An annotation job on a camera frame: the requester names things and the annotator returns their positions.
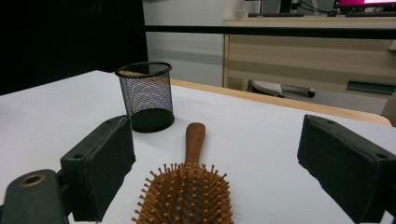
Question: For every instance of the black horizontal frame bar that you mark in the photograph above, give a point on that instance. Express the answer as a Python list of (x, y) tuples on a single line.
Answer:
[(280, 32)]

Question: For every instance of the black keyboard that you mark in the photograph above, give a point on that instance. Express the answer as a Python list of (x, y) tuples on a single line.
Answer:
[(275, 14), (370, 14)]

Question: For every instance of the black monitor stand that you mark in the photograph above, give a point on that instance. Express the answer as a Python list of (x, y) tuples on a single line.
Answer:
[(289, 5)]

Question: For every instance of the white partition panel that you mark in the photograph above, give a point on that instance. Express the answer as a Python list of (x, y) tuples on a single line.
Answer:
[(183, 56)]

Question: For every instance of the black curtain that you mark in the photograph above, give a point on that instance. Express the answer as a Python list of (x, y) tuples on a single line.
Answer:
[(62, 40)]

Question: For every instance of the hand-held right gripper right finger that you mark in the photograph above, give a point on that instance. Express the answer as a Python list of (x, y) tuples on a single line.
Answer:
[(345, 165)]

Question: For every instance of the office chair base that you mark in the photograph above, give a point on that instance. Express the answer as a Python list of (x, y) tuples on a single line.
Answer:
[(267, 87)]

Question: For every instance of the light wooden office desk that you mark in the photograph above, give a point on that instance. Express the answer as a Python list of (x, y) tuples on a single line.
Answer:
[(311, 56)]

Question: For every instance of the black mesh pen holder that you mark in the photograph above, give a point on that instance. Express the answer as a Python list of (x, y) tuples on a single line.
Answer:
[(146, 93)]

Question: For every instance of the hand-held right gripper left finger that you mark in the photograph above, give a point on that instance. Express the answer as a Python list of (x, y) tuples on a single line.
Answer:
[(99, 168)]

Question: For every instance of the computer monitor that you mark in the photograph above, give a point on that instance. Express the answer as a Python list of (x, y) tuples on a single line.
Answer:
[(364, 2)]

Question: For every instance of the wooden hairbrush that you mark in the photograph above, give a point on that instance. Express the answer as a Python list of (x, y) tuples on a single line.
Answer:
[(194, 140)]

